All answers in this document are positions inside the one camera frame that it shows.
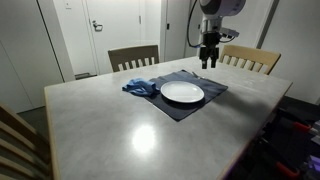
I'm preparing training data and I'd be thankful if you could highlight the dark brown wooden chair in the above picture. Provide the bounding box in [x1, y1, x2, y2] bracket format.
[107, 44, 161, 73]

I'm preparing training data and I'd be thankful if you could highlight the brown slatted wooden chair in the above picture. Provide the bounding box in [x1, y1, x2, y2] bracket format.
[0, 103, 53, 180]

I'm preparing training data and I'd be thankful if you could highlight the black clamp orange tip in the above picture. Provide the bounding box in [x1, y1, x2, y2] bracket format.
[275, 161, 301, 178]

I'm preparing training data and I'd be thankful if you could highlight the crumpled blue cloth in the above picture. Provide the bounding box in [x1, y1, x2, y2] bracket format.
[121, 77, 161, 98]

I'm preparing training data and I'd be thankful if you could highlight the silver door handle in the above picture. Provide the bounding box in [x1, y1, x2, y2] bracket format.
[91, 20, 104, 33]

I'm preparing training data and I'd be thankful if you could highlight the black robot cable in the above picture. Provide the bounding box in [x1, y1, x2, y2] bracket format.
[186, 0, 205, 49]

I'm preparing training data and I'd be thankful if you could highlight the black clamp red handle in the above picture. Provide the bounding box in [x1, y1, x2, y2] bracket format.
[292, 121, 313, 135]

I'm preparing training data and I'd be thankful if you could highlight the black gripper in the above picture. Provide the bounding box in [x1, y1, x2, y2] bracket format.
[199, 31, 221, 70]

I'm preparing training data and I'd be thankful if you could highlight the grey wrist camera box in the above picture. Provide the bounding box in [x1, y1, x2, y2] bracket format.
[218, 27, 241, 39]

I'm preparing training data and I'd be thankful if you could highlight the white round plate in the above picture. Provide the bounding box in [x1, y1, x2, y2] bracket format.
[160, 80, 206, 104]

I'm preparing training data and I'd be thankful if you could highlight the light wooden chair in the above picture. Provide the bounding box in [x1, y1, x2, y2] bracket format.
[218, 44, 282, 76]

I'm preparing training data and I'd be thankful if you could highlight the dark blue placemat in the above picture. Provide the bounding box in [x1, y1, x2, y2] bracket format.
[143, 69, 229, 123]

